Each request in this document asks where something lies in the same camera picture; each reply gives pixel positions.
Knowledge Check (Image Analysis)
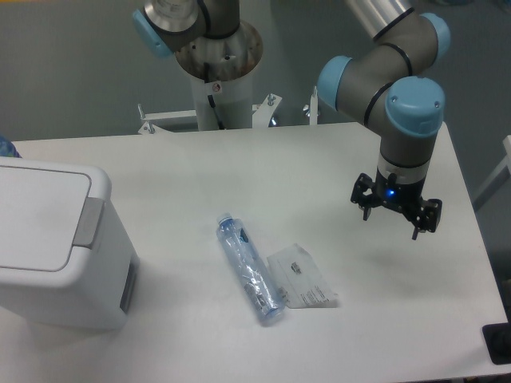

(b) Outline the clear plastic bag packet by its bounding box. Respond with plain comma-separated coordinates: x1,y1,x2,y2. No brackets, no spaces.
267,243,339,309

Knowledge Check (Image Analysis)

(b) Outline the blue patterned object left edge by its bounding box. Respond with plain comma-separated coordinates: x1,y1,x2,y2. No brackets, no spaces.
0,136,22,158

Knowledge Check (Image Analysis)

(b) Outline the clear plastic water bottle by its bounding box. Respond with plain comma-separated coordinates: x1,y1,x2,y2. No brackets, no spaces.
216,213,285,326

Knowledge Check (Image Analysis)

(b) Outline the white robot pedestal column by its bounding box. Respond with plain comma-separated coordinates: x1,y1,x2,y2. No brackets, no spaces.
175,21,263,108

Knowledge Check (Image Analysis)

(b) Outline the black cable on pedestal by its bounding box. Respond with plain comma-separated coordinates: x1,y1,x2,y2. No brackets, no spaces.
203,61,225,130

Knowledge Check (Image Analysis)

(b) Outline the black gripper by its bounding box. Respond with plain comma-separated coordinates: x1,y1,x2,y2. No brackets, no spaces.
351,171,442,240

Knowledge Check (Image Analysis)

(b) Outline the white metal base frame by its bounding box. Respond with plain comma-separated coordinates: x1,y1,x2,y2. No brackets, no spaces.
137,88,320,136

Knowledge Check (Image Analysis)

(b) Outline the white trash can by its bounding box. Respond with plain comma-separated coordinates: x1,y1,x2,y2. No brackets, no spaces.
1,157,140,330

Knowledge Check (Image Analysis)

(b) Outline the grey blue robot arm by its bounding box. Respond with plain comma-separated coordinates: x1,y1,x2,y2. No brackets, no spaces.
317,1,451,237

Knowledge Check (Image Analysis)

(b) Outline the white trash can lid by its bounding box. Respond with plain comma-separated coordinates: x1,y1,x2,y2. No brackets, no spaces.
1,158,112,272

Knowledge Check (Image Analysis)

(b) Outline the white frame at right edge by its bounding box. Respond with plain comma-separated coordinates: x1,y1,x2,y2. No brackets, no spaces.
472,135,510,211

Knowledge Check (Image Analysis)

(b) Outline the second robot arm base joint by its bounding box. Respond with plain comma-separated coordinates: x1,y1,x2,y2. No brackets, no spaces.
132,1,240,57

